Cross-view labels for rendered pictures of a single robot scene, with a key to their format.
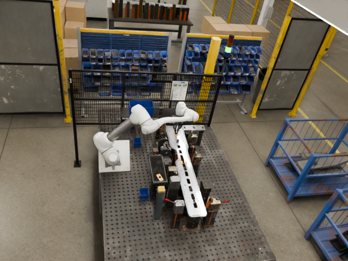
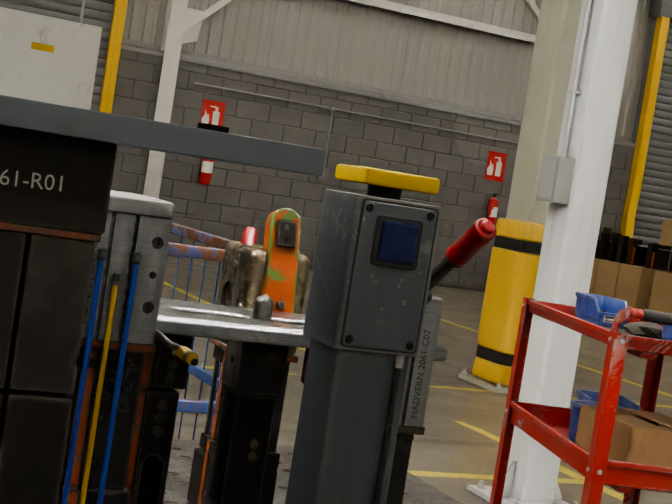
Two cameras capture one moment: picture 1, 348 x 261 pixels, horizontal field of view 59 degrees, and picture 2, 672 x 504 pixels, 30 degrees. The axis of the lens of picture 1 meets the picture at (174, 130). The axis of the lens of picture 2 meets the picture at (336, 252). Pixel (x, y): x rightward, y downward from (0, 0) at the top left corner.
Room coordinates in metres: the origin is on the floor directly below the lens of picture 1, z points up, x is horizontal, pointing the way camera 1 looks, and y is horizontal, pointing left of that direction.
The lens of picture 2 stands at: (2.05, 0.94, 1.14)
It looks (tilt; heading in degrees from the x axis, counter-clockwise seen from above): 3 degrees down; 264
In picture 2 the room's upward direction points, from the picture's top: 9 degrees clockwise
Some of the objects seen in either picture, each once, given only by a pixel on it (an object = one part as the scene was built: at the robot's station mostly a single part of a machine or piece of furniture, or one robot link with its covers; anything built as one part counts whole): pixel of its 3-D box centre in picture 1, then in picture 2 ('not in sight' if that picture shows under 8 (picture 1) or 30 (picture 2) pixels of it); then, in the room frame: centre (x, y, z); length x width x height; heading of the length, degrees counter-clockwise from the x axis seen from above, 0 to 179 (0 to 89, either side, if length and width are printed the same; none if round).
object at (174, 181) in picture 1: (172, 191); (79, 438); (2.12, -0.10, 0.90); 0.13 x 0.10 x 0.41; 106
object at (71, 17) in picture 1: (67, 27); not in sight; (6.76, 2.82, 0.52); 1.20 x 0.80 x 1.05; 16
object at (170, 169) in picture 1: (170, 180); not in sight; (2.28, -0.06, 0.89); 0.13 x 0.11 x 0.38; 106
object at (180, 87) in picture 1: (178, 90); not in sight; (3.49, 0.03, 1.30); 0.23 x 0.02 x 0.31; 106
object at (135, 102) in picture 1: (141, 108); not in sight; (3.24, 0.46, 1.10); 0.30 x 0.17 x 0.13; 107
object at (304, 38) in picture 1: (290, 71); not in sight; (5.36, -1.93, 1.00); 1.04 x 0.14 x 2.00; 109
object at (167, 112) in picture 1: (155, 113); not in sight; (3.29, 0.28, 1.02); 0.90 x 0.22 x 0.03; 106
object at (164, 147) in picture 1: (163, 160); not in sight; (2.52, 0.06, 0.94); 0.18 x 0.13 x 0.49; 16
